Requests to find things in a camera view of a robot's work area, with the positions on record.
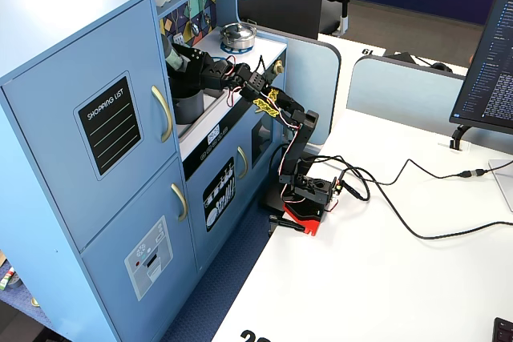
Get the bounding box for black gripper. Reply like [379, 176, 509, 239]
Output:
[168, 44, 241, 99]

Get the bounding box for red black robot base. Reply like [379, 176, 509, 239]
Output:
[260, 173, 341, 237]

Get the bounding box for dark gray pot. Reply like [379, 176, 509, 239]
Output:
[170, 87, 205, 126]

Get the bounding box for steel pot with lid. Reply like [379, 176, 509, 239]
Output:
[219, 21, 258, 51]

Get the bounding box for blue toy kitchen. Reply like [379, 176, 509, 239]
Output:
[0, 0, 289, 342]

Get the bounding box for black Dell monitor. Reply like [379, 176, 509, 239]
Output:
[236, 0, 325, 41]

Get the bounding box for light gray desk divider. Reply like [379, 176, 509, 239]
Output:
[262, 27, 342, 147]
[346, 54, 513, 155]

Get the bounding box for black table clamp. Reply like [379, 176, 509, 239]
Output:
[269, 215, 306, 233]

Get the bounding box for black headphones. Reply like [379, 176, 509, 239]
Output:
[418, 56, 454, 74]

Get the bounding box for white green red tube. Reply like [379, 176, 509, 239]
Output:
[0, 266, 16, 292]

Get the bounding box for lit computer monitor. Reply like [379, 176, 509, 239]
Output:
[448, 0, 513, 135]

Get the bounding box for light gray flat stand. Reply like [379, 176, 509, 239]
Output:
[487, 157, 513, 213]

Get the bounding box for black keyboard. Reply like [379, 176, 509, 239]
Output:
[491, 316, 513, 342]

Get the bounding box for gold door handle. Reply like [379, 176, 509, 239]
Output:
[236, 146, 248, 180]
[171, 183, 188, 222]
[151, 85, 174, 143]

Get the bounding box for black USB cable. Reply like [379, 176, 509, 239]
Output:
[320, 155, 488, 201]

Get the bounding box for thick black power cable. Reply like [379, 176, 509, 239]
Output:
[340, 165, 513, 241]

